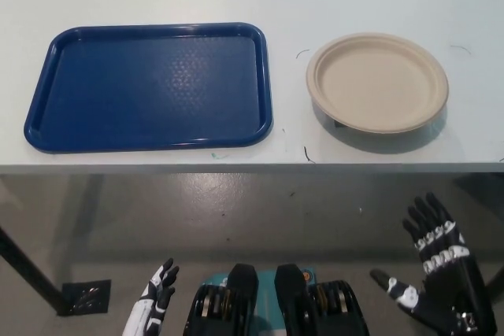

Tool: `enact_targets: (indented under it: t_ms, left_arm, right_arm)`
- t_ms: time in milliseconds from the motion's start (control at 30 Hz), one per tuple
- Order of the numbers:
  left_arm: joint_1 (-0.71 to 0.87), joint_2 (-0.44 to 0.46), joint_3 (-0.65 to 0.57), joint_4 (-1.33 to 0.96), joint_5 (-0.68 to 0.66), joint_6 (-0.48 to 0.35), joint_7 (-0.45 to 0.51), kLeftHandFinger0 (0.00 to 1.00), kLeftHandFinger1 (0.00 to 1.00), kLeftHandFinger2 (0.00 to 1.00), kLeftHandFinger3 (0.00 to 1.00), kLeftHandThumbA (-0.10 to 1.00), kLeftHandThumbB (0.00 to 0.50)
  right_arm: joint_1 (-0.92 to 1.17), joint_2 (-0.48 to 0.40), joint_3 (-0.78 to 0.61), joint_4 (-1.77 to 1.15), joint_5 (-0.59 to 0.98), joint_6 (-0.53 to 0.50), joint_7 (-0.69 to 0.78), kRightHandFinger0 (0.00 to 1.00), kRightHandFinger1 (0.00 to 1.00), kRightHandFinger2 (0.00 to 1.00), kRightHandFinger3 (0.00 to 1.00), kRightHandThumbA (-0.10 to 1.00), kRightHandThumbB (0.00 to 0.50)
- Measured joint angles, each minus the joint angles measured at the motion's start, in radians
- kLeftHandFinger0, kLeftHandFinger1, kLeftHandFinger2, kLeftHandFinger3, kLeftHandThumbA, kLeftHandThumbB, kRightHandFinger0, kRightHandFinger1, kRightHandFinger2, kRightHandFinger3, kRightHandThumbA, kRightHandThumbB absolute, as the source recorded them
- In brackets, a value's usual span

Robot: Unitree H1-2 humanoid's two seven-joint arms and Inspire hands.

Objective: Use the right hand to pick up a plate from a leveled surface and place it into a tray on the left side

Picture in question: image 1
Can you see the black robot legs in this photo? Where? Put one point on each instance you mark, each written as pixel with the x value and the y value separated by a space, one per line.
pixel 265 285

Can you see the blue plastic tray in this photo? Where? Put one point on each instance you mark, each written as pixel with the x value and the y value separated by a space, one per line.
pixel 149 88

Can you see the beige paper plate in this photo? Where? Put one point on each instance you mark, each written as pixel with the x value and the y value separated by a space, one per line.
pixel 378 84

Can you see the black ribbed robot body block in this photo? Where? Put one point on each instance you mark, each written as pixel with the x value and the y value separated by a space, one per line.
pixel 291 289
pixel 242 285

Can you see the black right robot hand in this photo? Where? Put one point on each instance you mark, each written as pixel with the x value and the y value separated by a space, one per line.
pixel 453 285

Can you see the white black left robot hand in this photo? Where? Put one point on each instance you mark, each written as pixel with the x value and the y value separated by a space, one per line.
pixel 151 300

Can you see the black table leg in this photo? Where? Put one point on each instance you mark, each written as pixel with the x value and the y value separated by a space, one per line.
pixel 31 267

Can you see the black table foot plate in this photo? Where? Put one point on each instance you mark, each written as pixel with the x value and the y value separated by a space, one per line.
pixel 88 296

